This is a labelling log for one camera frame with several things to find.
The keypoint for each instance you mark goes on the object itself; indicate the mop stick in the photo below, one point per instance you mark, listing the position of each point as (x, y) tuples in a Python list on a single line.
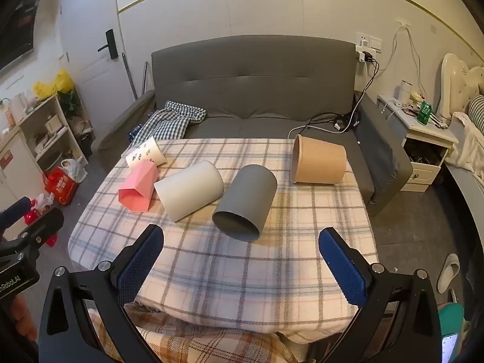
[(129, 77)]

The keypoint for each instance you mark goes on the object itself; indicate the white open shelf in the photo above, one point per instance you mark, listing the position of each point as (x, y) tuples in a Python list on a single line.
[(49, 128)]

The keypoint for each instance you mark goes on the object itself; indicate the red floor item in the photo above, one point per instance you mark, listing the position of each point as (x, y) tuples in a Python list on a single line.
[(32, 217)]

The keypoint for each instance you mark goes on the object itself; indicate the white nightstand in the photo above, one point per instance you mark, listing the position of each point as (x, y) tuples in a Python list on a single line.
[(427, 147)]

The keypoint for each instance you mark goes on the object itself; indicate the plugged charger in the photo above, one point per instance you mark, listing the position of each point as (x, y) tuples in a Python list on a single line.
[(365, 56)]

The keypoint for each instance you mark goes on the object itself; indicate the grey cup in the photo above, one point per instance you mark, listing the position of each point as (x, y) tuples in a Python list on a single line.
[(245, 200)]

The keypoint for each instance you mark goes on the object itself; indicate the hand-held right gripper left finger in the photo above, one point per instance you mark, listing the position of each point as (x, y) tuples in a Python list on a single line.
[(138, 262)]

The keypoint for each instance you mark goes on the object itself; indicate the white wall socket panel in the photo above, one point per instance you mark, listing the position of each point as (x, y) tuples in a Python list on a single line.
[(368, 41)]

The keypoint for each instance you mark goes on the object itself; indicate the checkered pillow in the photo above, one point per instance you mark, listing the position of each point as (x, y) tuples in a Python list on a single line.
[(477, 115)]

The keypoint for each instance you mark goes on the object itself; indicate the white cylindrical humidifier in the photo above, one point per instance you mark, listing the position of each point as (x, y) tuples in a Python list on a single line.
[(406, 90)]

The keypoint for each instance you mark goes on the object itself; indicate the teal stool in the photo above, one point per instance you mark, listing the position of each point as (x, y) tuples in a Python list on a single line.
[(450, 321)]

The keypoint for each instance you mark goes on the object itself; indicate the red shopping bag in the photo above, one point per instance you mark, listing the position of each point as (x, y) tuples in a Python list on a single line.
[(60, 187)]

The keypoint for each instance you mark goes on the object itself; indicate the cream bed headboard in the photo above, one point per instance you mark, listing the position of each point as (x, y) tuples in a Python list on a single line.
[(459, 79)]

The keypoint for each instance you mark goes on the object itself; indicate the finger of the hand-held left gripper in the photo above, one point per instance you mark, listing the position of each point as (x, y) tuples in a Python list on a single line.
[(15, 208), (43, 225)]

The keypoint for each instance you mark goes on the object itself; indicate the white leaf-print cup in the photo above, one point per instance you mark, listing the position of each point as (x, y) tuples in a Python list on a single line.
[(147, 153)]

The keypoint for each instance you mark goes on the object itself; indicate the tan cup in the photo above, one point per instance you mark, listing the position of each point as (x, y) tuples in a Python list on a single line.
[(321, 160)]

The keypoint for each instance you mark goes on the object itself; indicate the plain white cup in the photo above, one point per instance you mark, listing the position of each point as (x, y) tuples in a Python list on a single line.
[(189, 191)]

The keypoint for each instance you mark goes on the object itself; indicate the green can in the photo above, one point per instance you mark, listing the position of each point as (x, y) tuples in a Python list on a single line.
[(424, 113)]

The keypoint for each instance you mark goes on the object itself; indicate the white slipper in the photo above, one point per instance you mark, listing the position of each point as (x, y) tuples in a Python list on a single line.
[(449, 272)]

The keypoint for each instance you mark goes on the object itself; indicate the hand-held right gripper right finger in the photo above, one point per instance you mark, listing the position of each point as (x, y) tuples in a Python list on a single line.
[(346, 268)]

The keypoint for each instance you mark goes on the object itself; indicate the plaid blanket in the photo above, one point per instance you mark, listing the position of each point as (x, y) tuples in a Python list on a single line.
[(234, 272)]

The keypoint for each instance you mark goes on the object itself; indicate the yellow plastic bag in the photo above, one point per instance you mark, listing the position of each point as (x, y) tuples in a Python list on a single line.
[(51, 85)]

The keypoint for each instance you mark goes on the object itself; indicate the wall television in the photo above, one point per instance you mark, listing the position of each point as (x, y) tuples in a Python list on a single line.
[(17, 34)]

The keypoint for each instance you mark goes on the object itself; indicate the grey sofa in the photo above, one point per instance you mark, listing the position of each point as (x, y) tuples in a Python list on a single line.
[(249, 83)]

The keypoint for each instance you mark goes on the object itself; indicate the white bedding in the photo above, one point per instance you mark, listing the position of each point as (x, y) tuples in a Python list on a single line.
[(467, 147)]

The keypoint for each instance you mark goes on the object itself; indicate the white door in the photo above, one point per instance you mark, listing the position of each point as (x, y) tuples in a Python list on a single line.
[(87, 15)]

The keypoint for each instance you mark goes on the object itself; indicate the person's left hand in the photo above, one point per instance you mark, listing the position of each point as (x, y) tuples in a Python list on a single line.
[(24, 321)]

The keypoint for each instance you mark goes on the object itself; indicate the white plastic bag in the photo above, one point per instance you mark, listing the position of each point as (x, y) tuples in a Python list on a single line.
[(75, 170)]

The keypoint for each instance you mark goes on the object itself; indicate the pink hexagonal cup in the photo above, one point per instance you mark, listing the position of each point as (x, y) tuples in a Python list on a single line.
[(140, 187)]

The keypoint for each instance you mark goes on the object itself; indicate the checkered cloth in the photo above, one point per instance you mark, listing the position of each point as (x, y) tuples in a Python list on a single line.
[(170, 121)]

